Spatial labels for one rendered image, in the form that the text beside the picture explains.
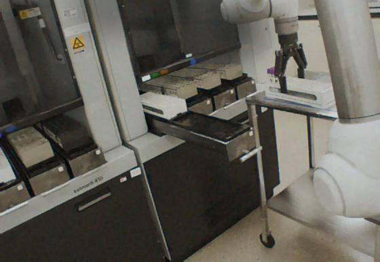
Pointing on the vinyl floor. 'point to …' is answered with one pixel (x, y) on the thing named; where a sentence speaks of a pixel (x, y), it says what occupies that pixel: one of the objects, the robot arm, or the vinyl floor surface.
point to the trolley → (286, 207)
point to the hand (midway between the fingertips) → (292, 83)
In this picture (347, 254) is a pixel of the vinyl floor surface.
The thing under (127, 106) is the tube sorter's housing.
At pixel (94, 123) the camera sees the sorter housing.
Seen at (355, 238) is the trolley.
